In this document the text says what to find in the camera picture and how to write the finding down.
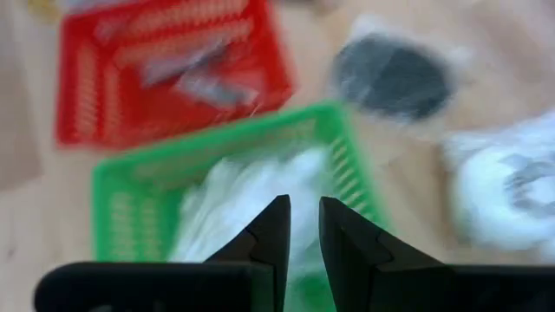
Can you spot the packets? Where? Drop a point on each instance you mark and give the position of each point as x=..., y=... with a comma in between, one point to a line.
x=182, y=65

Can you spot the bagged silver metal tool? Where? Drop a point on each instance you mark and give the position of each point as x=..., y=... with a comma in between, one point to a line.
x=221, y=91

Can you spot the white vanity pack bag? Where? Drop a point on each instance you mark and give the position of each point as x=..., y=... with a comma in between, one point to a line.
x=498, y=195
x=251, y=182

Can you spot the black mesh item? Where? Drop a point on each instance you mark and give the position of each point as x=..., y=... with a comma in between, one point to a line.
x=390, y=78

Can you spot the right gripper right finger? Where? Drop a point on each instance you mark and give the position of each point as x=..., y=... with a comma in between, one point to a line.
x=360, y=251

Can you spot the red plastic basket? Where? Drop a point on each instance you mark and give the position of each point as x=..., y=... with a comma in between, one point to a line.
x=86, y=108

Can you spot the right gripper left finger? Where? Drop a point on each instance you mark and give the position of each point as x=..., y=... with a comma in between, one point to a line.
x=264, y=242

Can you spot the green plastic basket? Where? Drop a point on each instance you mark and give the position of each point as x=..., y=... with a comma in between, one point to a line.
x=130, y=216

